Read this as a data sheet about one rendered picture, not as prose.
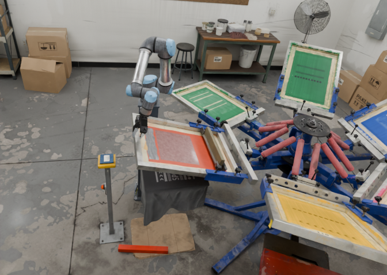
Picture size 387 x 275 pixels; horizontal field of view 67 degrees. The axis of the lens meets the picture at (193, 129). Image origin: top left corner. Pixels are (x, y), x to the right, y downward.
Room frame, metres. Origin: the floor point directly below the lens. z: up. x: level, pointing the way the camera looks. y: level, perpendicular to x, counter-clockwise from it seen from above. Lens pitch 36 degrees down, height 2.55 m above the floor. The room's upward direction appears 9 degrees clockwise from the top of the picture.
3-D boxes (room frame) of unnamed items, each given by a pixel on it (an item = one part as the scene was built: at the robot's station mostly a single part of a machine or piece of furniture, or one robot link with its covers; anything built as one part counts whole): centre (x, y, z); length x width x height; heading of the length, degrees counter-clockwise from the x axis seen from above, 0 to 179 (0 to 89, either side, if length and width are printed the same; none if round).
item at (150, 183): (1.67, 0.11, 0.95); 0.48 x 0.44 x 0.01; 108
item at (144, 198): (1.60, 0.33, 0.74); 0.45 x 0.03 x 0.43; 18
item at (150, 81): (2.19, 0.42, 1.37); 0.13 x 0.12 x 0.14; 88
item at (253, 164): (1.83, -0.36, 0.89); 1.24 x 0.06 x 0.06; 108
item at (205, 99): (2.62, -0.27, 1.05); 1.08 x 0.61 x 0.23; 48
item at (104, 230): (1.63, 0.63, 0.48); 0.22 x 0.22 x 0.96; 18
